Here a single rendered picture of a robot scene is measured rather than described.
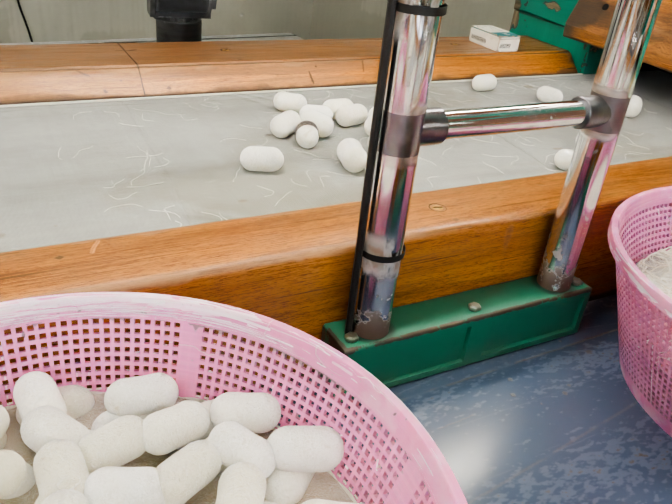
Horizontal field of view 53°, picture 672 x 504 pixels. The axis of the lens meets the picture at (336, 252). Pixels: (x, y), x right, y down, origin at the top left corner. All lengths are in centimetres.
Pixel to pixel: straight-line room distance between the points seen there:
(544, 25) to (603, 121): 63
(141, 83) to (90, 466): 47
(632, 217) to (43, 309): 39
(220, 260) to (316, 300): 7
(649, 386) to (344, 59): 50
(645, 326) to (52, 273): 33
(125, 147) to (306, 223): 21
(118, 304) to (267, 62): 47
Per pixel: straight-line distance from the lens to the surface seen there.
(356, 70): 79
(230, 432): 29
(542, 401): 45
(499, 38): 93
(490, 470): 40
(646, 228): 55
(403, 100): 34
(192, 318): 33
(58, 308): 34
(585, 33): 93
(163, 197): 49
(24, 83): 69
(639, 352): 46
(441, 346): 44
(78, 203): 49
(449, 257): 44
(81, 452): 30
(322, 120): 61
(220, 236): 39
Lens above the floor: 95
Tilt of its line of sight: 30 degrees down
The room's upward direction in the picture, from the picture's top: 7 degrees clockwise
